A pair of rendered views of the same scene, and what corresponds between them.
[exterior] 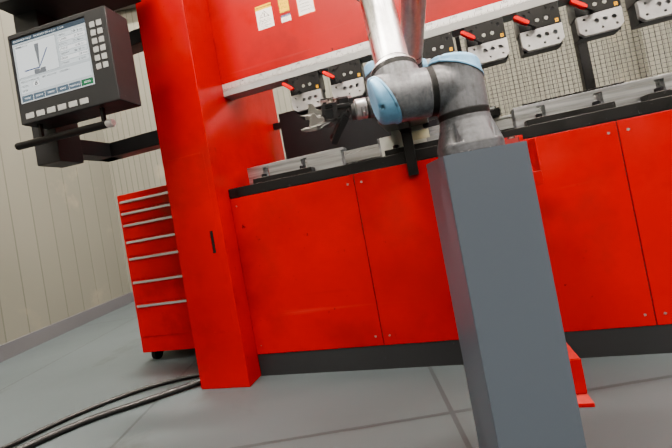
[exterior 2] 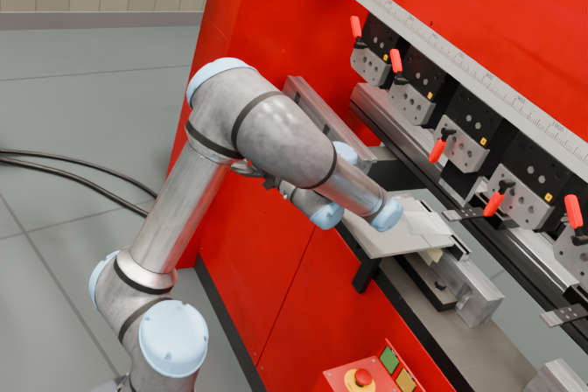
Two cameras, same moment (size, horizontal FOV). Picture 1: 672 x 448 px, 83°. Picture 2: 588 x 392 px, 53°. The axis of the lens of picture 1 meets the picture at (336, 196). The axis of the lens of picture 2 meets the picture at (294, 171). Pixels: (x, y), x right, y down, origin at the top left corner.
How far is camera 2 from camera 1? 1.39 m
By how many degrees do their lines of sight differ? 47
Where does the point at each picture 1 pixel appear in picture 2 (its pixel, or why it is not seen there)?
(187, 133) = (227, 3)
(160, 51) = not seen: outside the picture
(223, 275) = not seen: hidden behind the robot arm
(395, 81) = (101, 292)
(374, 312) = (264, 339)
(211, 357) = not seen: hidden behind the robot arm
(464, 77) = (139, 364)
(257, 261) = (229, 184)
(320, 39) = not seen: outside the picture
